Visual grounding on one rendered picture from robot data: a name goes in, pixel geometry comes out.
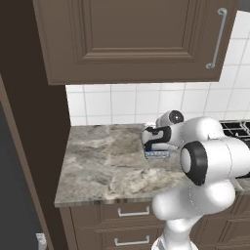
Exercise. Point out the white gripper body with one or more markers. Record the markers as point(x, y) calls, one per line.
point(160, 145)

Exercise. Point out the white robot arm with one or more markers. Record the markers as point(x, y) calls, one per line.
point(208, 153)

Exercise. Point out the brown fridge housing panel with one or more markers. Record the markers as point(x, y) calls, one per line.
point(35, 81)

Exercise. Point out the dark grey fridge door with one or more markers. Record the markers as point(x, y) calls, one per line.
point(14, 182)

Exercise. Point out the black hob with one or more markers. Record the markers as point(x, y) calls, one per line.
point(237, 129)

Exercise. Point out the brown shallow drawer front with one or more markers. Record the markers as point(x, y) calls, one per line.
point(110, 213)
point(243, 205)

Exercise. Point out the brown deep drawer front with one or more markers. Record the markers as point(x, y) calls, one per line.
point(224, 231)
point(130, 232)

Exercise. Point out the brown wall cupboard door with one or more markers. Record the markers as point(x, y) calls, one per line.
point(130, 35)

